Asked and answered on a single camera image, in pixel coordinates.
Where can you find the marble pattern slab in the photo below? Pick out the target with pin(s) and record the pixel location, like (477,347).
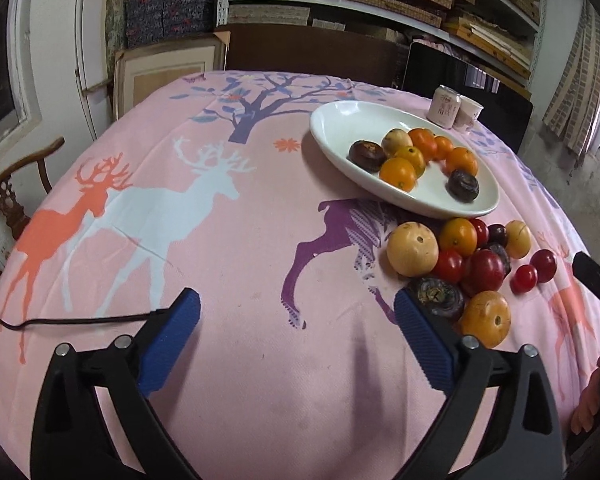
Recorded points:
(116,5)

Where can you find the yellow passion fruit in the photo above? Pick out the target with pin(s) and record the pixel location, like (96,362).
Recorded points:
(517,239)
(397,141)
(412,248)
(485,317)

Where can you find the smooth orange citrus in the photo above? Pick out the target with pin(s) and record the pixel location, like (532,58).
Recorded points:
(458,235)
(398,173)
(412,156)

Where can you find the brick pattern sample strips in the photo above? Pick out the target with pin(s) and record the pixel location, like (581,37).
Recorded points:
(577,85)

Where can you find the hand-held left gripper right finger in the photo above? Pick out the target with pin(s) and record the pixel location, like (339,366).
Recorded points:
(425,340)

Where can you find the white oval plate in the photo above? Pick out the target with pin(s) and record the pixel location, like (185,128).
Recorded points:
(340,125)

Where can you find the red plum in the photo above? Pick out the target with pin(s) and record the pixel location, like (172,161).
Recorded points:
(482,272)
(544,265)

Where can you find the silver drink can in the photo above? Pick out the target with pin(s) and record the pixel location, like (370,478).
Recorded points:
(444,105)

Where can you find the brown wooden board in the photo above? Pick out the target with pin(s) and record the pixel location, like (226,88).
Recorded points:
(305,50)

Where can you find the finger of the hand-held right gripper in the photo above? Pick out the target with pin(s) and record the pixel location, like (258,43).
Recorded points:
(597,280)

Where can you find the black glass panel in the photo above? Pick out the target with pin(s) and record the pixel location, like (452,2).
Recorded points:
(450,72)

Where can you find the cardboard framed panel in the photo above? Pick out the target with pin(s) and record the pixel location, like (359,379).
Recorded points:
(165,72)

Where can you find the wooden chair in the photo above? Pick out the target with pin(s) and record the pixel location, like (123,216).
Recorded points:
(10,205)

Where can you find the white board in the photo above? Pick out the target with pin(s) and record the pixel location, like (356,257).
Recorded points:
(92,25)

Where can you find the orange mandarin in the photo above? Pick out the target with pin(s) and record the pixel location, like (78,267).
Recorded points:
(461,160)
(443,147)
(423,143)

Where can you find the red tomato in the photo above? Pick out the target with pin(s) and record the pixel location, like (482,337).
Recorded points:
(523,278)
(480,230)
(448,266)

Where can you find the person's right hand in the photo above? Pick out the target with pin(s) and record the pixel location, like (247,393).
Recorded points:
(586,405)

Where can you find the grey flat box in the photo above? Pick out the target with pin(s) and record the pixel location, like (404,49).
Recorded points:
(267,12)

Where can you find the blue patterned storage box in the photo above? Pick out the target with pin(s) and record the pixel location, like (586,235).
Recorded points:
(187,12)
(145,17)

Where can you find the dark purple plum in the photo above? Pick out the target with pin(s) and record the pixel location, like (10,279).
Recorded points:
(497,234)

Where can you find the pink deer print tablecloth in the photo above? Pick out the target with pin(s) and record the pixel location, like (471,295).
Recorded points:
(260,360)

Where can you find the white paper cup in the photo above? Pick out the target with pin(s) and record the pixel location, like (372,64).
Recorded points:
(467,114)

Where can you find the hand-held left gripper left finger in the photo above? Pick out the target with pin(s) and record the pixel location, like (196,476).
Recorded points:
(172,340)

